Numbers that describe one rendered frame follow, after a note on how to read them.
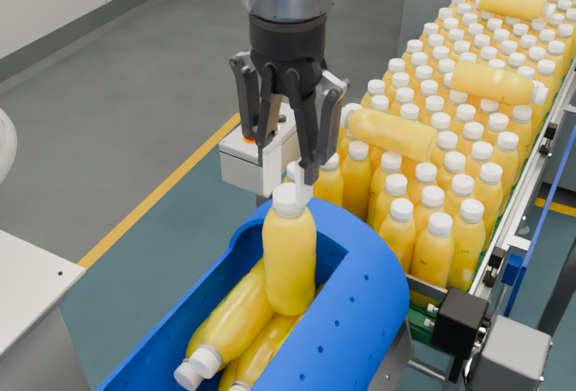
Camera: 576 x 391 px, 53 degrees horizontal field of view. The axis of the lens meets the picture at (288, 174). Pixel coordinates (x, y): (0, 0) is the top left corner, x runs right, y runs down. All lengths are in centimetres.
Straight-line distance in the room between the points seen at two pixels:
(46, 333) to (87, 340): 115
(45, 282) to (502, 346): 83
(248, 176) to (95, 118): 232
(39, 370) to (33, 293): 16
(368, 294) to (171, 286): 166
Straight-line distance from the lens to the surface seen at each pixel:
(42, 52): 412
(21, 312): 107
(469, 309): 103
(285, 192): 69
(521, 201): 144
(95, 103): 357
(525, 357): 119
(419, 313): 114
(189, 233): 257
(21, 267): 114
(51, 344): 118
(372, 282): 78
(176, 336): 89
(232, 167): 119
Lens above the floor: 178
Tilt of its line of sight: 39 degrees down
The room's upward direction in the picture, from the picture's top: straight up
